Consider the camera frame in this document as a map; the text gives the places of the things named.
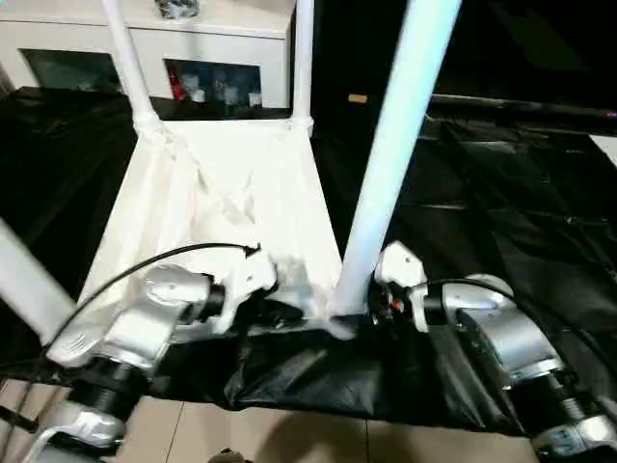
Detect white flat board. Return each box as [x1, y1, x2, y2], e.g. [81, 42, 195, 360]
[589, 133, 617, 166]

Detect white plastic table top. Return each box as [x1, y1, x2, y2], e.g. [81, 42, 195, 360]
[45, 114, 362, 367]

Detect black plastic mat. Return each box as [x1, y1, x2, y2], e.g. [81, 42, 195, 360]
[0, 85, 617, 438]

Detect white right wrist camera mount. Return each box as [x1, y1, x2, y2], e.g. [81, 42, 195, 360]
[373, 240, 429, 335]

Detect black folding table frame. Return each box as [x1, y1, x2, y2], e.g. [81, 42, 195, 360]
[0, 403, 40, 431]

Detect white glass-door cabinet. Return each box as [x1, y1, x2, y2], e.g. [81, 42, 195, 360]
[0, 0, 296, 110]

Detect grey object on cabinet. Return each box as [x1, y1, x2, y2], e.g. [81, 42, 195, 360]
[153, 0, 200, 19]

